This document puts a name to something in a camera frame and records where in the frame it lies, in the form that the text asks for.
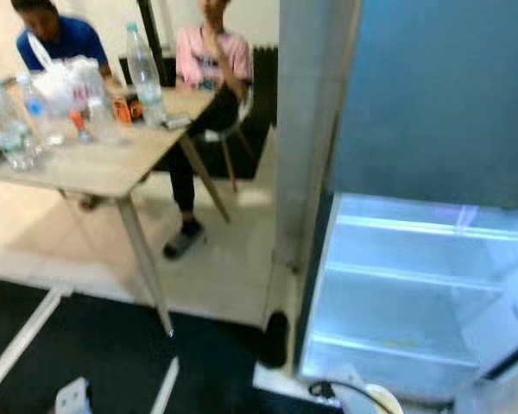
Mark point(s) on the orange and black box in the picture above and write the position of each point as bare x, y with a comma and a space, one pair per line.
127, 109

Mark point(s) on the white plastic bag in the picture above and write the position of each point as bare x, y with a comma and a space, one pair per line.
65, 86

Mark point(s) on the small bottle orange cap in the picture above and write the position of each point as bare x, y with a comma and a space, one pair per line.
81, 128

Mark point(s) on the light wooden table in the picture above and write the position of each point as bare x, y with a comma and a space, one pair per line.
104, 164

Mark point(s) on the black smartphone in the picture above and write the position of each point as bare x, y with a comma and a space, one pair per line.
177, 122

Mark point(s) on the clear bottle blue label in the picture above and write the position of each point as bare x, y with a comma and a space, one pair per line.
43, 116

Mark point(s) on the black slipper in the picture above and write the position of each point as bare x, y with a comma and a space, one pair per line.
274, 341

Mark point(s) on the large clear water bottle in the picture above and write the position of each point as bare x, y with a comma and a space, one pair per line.
145, 82

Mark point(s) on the black floor carpet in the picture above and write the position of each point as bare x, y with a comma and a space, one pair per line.
112, 362

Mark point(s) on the white chair wooden legs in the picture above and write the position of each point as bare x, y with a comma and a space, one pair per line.
237, 125

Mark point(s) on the person in blue shirt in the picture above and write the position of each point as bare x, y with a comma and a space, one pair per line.
65, 43

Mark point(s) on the white-lined fridge door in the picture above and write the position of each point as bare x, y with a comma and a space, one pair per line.
501, 336

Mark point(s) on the person in pink shirt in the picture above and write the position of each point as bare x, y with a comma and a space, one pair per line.
211, 56

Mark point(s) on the white fridge cabinet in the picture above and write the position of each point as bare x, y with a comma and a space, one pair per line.
397, 310

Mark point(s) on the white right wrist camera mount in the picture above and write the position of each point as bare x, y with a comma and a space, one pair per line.
384, 401

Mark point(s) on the small clear plastic bottle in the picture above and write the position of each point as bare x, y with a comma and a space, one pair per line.
104, 121

